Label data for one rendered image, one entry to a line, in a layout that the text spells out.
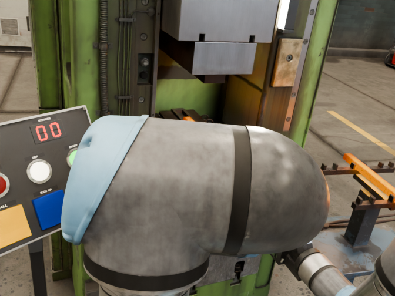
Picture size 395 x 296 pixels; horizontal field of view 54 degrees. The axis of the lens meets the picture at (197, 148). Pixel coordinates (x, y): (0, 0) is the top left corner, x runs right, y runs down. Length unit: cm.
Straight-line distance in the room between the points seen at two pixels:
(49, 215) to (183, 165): 71
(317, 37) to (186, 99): 59
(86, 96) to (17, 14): 530
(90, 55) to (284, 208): 96
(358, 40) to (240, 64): 798
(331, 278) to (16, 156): 74
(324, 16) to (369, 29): 771
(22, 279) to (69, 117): 139
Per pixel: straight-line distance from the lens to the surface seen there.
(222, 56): 116
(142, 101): 127
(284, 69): 143
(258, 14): 119
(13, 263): 239
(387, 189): 140
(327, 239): 154
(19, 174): 97
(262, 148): 31
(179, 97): 169
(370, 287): 67
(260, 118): 148
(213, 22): 112
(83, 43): 118
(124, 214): 30
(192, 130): 32
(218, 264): 150
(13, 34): 655
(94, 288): 161
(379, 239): 164
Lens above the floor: 158
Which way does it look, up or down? 26 degrees down
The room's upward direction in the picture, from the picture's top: 6 degrees clockwise
